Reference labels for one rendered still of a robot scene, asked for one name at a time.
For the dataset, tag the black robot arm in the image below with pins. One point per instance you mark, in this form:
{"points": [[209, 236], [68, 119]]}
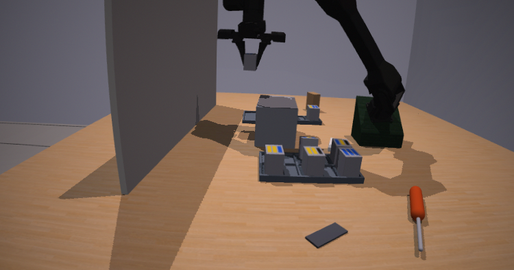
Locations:
{"points": [[383, 80]]}

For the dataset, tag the orange-handled screwdriver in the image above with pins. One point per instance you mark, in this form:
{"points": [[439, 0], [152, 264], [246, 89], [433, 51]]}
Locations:
{"points": [[417, 211]]}

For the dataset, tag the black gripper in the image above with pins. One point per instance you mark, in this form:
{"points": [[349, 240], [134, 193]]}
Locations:
{"points": [[265, 38]]}

